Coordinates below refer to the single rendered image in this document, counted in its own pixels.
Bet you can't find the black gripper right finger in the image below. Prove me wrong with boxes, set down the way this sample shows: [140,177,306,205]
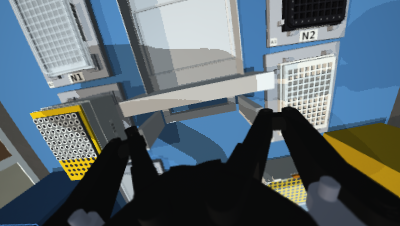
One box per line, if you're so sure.
[205,95,400,226]

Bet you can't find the dark blue open bin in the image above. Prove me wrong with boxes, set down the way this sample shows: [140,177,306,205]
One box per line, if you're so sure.
[0,171,80,226]

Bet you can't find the black multi-well plate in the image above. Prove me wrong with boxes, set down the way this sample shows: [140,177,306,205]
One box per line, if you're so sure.
[282,0,347,32]

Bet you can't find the blue flat mat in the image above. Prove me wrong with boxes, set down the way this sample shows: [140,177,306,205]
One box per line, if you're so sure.
[0,0,400,173]

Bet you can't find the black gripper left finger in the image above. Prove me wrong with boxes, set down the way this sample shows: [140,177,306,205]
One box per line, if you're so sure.
[42,111,174,226]

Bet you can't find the yellow open-top bin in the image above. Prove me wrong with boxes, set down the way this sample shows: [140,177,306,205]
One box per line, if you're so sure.
[323,123,400,197]

